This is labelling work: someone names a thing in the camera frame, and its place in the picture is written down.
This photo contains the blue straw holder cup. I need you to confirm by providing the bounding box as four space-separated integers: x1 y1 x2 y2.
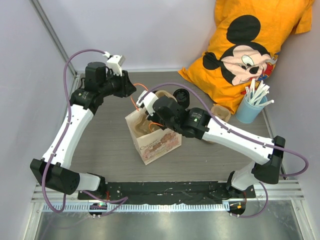
235 95 265 124

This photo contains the printed paper takeout bag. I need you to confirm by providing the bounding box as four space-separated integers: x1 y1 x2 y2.
125 109 182 165

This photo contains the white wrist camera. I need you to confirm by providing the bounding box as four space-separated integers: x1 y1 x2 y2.
106 55 126 77
135 90 159 116

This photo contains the black coffee cup far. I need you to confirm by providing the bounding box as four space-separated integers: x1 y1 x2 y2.
173 88 190 109

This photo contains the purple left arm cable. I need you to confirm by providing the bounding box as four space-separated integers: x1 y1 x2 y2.
41 48 128 214

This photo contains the brown pulp cup carrier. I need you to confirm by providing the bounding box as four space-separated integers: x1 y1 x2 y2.
206 104 231 145
131 89 180 138

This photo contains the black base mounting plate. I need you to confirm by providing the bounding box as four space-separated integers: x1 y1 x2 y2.
77 181 256 205

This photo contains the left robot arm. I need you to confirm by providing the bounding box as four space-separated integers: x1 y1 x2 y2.
30 62 137 200

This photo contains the orange Mickey Mouse pillow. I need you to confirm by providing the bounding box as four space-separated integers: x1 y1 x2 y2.
179 0 314 114

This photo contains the white wrapped straws bundle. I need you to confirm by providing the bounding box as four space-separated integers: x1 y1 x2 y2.
244 80 275 107

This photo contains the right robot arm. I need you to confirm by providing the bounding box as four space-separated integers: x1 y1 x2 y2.
142 94 285 198

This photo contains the aluminium corner frame post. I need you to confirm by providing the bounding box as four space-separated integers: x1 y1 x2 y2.
29 0 69 63

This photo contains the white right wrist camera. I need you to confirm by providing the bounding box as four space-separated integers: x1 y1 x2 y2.
135 90 159 116

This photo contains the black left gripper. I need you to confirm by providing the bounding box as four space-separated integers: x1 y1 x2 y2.
99 69 136 98

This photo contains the white slotted cable duct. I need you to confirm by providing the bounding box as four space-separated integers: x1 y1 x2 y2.
42 201 230 213

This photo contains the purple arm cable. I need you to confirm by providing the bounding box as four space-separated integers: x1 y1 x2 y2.
137 82 310 219
41 48 128 214

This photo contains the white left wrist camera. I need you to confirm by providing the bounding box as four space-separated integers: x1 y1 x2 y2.
106 55 126 77

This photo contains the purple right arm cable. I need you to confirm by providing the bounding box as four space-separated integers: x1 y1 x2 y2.
137 82 310 219

